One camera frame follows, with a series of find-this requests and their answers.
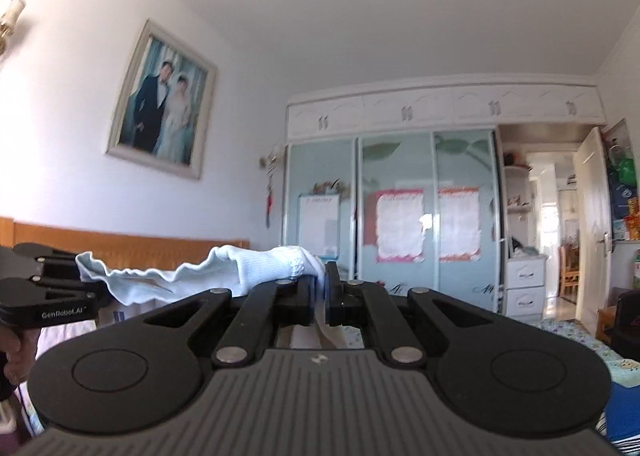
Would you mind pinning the blue-framed paper sheet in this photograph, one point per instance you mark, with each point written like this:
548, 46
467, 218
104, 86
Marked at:
318, 226

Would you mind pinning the wooden headboard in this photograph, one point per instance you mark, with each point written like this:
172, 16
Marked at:
150, 248

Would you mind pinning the wooden chair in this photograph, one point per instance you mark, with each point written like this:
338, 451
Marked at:
570, 271

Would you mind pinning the red hanging ornament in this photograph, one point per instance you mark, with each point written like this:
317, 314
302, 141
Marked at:
269, 201

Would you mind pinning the heart-print bedsheet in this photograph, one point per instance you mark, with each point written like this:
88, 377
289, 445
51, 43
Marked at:
565, 333

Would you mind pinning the wall lamp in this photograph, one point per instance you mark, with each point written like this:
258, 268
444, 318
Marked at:
12, 16
270, 161

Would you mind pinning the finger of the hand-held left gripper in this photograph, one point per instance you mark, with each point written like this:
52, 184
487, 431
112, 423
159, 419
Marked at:
30, 288
45, 256

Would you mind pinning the pink-framed paper poster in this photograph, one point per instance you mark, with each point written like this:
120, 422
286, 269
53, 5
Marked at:
400, 226
459, 223

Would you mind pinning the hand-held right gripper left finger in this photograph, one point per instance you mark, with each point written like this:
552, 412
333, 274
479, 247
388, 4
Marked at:
302, 298

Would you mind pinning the framed wedding photo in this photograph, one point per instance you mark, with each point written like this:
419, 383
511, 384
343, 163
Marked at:
160, 101

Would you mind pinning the sliding-door wardrobe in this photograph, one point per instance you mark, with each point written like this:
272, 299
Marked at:
360, 216

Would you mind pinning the person's left hand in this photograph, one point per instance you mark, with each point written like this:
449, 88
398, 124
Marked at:
20, 356

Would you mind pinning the white letter-print pajama top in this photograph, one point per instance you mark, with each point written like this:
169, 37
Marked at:
225, 271

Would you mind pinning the white drawer cabinet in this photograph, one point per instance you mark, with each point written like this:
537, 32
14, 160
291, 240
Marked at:
525, 286

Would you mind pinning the white door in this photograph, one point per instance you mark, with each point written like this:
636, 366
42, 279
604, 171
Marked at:
592, 216

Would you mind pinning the white overhead cabinet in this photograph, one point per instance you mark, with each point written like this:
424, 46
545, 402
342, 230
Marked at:
440, 109

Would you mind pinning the white corner shelf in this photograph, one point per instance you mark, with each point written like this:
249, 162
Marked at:
515, 186

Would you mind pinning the hanging green bag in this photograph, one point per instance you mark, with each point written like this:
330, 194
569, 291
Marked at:
620, 171

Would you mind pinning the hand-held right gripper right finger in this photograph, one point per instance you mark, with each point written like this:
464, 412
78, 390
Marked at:
332, 296

